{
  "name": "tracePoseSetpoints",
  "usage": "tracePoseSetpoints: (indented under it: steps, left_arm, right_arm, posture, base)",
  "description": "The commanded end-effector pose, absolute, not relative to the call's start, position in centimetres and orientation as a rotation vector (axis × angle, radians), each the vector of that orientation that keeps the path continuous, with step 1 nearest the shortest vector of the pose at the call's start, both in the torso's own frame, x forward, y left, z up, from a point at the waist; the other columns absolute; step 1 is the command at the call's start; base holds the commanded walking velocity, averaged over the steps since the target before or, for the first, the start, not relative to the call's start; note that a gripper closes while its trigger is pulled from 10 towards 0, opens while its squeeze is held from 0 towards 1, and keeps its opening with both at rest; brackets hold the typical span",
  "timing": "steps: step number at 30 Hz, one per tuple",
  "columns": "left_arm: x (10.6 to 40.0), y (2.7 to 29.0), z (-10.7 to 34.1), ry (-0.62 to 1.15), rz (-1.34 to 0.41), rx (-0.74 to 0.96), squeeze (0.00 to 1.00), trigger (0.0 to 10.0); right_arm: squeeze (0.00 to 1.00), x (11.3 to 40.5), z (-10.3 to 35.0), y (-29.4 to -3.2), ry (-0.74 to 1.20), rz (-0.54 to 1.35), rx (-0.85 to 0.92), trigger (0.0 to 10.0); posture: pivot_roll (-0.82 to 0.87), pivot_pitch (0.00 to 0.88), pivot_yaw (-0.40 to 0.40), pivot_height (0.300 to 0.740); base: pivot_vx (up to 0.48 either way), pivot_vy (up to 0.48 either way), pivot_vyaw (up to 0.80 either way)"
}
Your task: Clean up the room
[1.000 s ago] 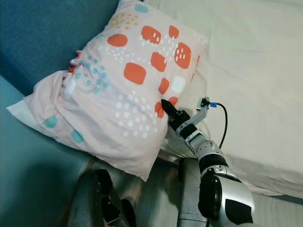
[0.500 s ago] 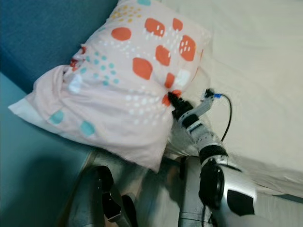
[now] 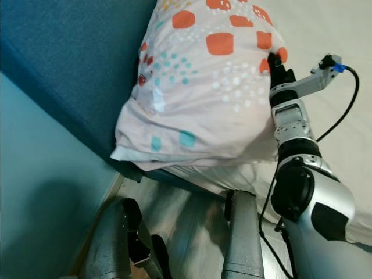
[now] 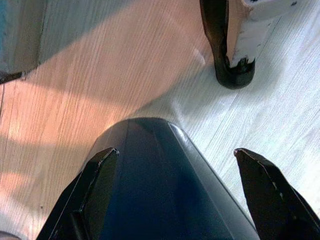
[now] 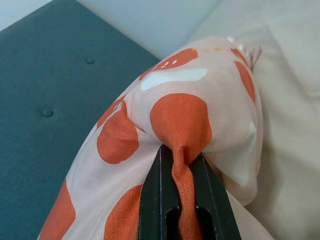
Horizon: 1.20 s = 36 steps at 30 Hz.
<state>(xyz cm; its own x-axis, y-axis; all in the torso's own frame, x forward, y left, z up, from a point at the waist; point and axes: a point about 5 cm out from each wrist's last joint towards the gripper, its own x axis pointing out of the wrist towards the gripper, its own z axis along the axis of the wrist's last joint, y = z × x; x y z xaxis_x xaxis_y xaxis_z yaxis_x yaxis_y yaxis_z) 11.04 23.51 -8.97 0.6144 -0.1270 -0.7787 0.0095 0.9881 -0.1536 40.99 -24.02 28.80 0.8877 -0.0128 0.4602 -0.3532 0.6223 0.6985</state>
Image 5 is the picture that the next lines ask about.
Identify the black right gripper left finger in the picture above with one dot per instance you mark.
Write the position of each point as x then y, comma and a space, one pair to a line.
155, 195

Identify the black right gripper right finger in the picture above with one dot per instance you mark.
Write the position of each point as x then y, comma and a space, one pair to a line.
207, 190

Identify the pink pillow with orange print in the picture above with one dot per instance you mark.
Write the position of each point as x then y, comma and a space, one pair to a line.
180, 120

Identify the teal upholstered headboard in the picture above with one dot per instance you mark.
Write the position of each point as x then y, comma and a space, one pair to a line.
50, 87

